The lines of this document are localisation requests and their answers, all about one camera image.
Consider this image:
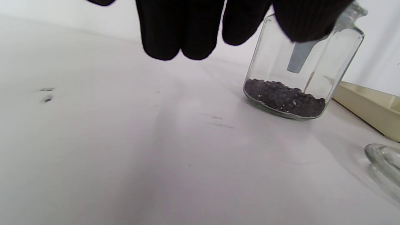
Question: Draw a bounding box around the person's left hand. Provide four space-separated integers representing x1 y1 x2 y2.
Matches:
86 0 353 61

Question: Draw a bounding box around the group of dark coffee beans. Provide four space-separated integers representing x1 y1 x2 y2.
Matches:
244 79 326 118

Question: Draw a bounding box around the beige baking tray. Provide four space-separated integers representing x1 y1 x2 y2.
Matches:
332 81 400 143

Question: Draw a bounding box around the light blue funnel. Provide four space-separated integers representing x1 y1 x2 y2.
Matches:
287 39 319 74

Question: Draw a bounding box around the clear glass jar lid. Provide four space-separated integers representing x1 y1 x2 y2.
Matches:
365 144 400 200

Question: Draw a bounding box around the clear glass jar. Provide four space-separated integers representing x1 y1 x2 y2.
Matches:
243 2 368 121

